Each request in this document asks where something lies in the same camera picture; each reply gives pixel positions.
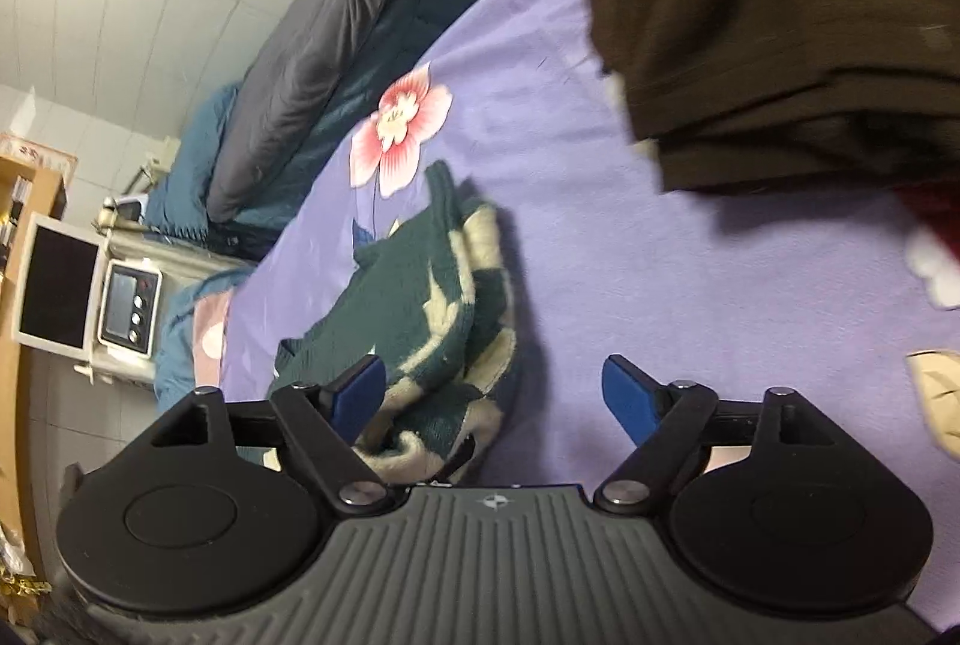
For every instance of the red knit cardigan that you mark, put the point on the red knit cardigan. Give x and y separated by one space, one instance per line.
934 206

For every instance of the purple floral bedsheet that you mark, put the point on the purple floral bedsheet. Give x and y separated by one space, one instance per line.
600 285

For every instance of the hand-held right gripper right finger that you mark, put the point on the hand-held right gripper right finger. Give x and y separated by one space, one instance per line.
630 399

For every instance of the green cream checkered sweater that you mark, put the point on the green cream checkered sweater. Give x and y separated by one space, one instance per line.
405 285

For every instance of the brown garment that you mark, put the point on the brown garment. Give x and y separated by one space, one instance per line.
750 15

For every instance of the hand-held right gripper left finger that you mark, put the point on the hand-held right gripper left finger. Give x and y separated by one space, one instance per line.
360 394

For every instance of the white framed monitor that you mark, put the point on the white framed monitor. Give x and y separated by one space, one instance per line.
56 289

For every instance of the wooden shelf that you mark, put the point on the wooden shelf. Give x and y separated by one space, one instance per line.
30 195

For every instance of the white machine with control panel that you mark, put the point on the white machine with control panel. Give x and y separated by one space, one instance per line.
131 307

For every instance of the cream cloth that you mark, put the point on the cream cloth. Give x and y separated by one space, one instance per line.
619 86

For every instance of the grey quilt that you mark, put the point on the grey quilt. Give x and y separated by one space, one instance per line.
300 75

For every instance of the light blue blanket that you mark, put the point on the light blue blanket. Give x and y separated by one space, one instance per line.
195 142

